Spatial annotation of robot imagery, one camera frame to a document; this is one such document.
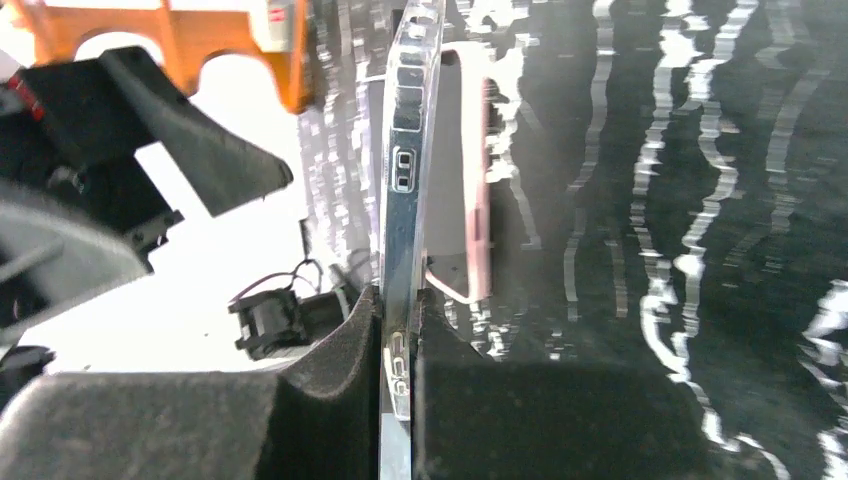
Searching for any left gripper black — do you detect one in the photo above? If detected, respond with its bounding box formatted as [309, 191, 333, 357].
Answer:
[0, 46, 295, 346]

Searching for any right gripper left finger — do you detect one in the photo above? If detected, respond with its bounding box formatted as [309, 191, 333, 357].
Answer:
[1, 288, 380, 479]

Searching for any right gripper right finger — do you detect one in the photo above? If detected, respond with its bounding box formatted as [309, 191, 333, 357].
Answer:
[412, 291, 713, 479]

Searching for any pink phone case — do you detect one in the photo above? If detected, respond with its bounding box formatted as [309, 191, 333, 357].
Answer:
[424, 41, 491, 305]

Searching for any clear magsafe phone case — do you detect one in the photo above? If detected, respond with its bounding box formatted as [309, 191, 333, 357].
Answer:
[377, 0, 446, 480]

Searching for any orange wooden shelf rack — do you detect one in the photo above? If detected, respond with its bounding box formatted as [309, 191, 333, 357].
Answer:
[10, 1, 314, 114]

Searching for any white cardboard box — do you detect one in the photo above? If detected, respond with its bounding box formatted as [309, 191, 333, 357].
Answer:
[248, 0, 295, 53]

